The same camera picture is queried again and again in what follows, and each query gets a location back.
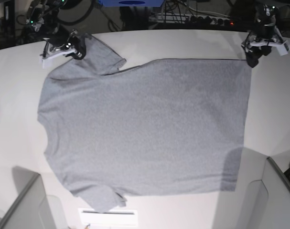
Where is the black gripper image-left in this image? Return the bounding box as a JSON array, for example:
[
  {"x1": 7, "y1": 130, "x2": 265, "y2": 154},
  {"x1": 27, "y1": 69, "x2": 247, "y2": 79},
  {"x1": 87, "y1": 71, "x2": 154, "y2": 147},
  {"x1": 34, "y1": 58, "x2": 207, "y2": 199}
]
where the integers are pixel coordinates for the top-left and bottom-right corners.
[{"x1": 43, "y1": 25, "x2": 86, "y2": 60}]

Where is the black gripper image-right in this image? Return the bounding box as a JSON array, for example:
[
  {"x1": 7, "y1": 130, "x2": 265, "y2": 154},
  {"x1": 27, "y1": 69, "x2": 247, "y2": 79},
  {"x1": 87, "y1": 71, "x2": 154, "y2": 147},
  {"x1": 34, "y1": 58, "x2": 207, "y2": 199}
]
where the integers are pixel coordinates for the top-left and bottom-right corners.
[{"x1": 245, "y1": 24, "x2": 279, "y2": 68}]

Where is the grey T-shirt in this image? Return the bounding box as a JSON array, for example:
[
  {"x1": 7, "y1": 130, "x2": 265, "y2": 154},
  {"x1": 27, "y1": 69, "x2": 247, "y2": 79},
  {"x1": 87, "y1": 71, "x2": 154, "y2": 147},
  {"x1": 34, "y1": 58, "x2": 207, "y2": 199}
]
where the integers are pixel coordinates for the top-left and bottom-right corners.
[{"x1": 38, "y1": 38, "x2": 251, "y2": 213}]

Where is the blue box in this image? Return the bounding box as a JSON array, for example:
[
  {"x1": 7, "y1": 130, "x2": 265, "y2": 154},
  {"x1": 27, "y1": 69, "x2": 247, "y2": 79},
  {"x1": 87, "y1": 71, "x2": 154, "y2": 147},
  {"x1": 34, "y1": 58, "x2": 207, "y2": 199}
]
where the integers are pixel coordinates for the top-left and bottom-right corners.
[{"x1": 98, "y1": 0, "x2": 164, "y2": 7}]

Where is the white power strip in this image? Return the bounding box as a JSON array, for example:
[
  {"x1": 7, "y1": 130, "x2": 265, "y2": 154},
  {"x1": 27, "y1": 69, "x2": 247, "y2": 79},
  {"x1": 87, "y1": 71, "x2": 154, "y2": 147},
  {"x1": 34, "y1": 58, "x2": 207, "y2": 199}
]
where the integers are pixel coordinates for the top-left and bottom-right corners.
[{"x1": 149, "y1": 12, "x2": 235, "y2": 26}]

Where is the grey partition panel right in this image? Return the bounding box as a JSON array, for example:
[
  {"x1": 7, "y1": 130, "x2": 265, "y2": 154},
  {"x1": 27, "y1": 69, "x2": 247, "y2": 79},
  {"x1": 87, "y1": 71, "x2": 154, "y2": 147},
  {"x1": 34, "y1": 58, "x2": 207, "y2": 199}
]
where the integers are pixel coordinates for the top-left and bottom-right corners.
[{"x1": 236, "y1": 157, "x2": 290, "y2": 229}]

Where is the grey partition panel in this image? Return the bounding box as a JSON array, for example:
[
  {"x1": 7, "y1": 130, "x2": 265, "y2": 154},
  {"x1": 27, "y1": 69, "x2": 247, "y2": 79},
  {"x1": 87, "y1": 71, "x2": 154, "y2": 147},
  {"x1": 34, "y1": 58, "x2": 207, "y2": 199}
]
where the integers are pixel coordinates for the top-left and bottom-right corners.
[
  {"x1": 236, "y1": 157, "x2": 290, "y2": 229},
  {"x1": 0, "y1": 173, "x2": 57, "y2": 229}
]

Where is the white slotted tray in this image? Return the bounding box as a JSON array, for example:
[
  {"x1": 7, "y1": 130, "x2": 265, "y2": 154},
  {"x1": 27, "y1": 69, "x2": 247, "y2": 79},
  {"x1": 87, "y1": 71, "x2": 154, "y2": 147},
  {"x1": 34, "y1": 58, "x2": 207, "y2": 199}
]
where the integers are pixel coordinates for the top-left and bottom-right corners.
[{"x1": 78, "y1": 208, "x2": 139, "y2": 228}]

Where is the grey partition panel left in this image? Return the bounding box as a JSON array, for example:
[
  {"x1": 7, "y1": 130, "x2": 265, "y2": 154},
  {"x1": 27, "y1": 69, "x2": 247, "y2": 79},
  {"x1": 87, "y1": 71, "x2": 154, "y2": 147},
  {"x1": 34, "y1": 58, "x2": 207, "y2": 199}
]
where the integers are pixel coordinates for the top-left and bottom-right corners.
[{"x1": 0, "y1": 173, "x2": 57, "y2": 229}]

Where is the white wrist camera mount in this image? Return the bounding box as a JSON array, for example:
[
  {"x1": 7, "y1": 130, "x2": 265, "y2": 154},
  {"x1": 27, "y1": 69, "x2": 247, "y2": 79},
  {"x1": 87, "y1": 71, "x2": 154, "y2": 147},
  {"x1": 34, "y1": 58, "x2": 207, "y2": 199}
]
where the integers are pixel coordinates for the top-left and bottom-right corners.
[
  {"x1": 241, "y1": 38, "x2": 290, "y2": 56},
  {"x1": 40, "y1": 47, "x2": 77, "y2": 69}
]

